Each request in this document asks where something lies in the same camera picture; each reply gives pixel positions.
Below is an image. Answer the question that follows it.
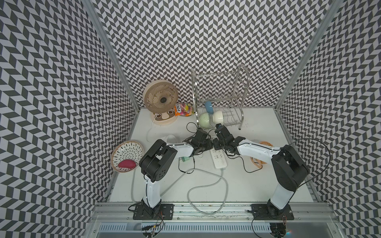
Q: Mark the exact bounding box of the colourful snack bag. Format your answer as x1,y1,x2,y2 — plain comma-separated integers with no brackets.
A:
174,103,194,117

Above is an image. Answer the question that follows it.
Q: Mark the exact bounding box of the white power strip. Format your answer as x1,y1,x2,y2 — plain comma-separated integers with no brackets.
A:
210,149,227,170

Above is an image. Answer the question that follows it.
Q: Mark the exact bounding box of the grey power strip cable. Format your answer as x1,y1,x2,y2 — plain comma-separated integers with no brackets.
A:
159,168,229,216

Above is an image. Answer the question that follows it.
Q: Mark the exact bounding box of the blue cup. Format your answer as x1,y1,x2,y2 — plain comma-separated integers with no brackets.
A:
204,101,214,115

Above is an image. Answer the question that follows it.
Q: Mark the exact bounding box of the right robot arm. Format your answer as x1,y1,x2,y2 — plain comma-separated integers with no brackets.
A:
214,124,310,217

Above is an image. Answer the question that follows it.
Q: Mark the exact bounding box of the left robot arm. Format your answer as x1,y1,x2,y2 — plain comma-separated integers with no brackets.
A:
139,129,213,209

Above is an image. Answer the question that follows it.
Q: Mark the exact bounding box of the white bowl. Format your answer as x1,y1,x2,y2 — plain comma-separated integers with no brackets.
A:
212,110,224,125

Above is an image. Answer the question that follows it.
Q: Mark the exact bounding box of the green bowl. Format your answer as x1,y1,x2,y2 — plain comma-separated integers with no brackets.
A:
199,113,210,129

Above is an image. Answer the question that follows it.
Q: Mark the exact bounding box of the black cable of yellow plug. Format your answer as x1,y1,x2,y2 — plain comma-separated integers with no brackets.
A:
232,151,264,174

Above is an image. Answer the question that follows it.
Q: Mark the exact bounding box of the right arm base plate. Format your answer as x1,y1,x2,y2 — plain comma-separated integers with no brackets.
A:
250,203,295,221

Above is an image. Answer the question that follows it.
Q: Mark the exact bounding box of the beige bear desk fan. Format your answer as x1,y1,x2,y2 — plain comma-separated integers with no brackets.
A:
143,79,178,126

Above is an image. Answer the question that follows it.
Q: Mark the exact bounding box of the small white desk fan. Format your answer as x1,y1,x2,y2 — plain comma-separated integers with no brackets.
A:
161,134,179,145

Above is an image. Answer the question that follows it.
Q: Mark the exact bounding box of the pink object in basket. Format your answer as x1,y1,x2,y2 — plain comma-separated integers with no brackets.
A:
118,159,137,170

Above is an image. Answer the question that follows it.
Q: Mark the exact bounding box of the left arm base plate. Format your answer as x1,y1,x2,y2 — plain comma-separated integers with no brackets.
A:
133,202,175,221

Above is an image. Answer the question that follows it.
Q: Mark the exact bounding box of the black cable of green plug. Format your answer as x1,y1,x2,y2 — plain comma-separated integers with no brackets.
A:
178,122,198,175

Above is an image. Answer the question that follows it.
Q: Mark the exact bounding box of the metal dish rack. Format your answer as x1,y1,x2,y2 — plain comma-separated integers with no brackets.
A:
191,64,251,130

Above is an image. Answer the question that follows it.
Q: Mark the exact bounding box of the patterned woven basket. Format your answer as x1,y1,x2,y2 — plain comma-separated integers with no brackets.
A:
110,140,144,173

